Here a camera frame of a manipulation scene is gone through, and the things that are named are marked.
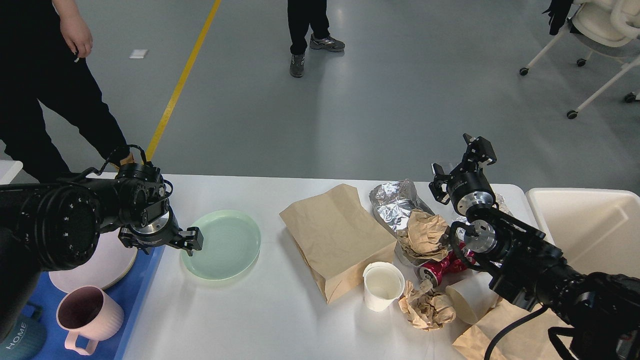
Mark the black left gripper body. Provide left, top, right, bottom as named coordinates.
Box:
left=119, top=210, right=179, bottom=248

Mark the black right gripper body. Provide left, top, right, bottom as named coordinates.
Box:
left=446, top=171, right=496, bottom=216

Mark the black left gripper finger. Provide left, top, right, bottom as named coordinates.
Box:
left=167, top=227, right=204, bottom=256
left=118, top=230, right=150, bottom=255

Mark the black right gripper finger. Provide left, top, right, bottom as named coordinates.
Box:
left=457, top=133, right=498, bottom=173
left=429, top=162, right=453, bottom=205

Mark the green plate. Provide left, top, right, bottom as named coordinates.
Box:
left=181, top=209, right=262, bottom=281

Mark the pink mug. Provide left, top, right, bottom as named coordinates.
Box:
left=55, top=285, right=124, bottom=356

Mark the blue-grey HOME mug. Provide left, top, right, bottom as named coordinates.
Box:
left=0, top=314, right=47, bottom=360

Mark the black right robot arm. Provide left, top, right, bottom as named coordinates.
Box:
left=429, top=133, right=640, bottom=360

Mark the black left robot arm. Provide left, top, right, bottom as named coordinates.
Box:
left=0, top=150, right=204, bottom=339

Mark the pink plate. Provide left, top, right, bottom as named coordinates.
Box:
left=48, top=230, right=137, bottom=293

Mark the crumpled brown paper upper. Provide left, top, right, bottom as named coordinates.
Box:
left=396, top=209, right=450, bottom=261

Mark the crumpled brown paper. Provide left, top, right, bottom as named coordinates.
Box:
left=396, top=209, right=450, bottom=261
left=398, top=280, right=457, bottom=331

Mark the crumpled aluminium foil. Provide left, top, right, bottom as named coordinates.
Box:
left=369, top=178, right=434, bottom=236

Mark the blue plastic tray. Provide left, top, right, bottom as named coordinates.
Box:
left=29, top=247, right=164, bottom=360

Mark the crushed red can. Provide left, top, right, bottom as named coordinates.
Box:
left=414, top=250, right=469, bottom=288

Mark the white paper cup upright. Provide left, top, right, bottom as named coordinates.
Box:
left=362, top=261, right=405, bottom=312

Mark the brown paper bag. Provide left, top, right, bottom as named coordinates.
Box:
left=453, top=300, right=568, bottom=360
left=279, top=184, right=397, bottom=304

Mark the crumpled brown paper lower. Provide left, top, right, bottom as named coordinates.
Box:
left=398, top=280, right=457, bottom=331

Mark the white side table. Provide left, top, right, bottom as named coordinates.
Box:
left=0, top=159, right=23, bottom=185

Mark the white plastic bin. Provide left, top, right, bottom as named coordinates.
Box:
left=526, top=187, right=640, bottom=278

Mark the brown paper bag lower right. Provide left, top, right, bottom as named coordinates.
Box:
left=453, top=300, right=568, bottom=360

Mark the white office chair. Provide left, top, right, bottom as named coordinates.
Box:
left=518, top=0, right=640, bottom=120

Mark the person in tan boots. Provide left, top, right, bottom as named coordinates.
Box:
left=0, top=0, right=135, bottom=183

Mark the person in grey sneakers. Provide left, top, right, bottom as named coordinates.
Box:
left=286, top=0, right=346, bottom=78

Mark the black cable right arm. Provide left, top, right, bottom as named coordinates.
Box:
left=483, top=306, right=548, bottom=360

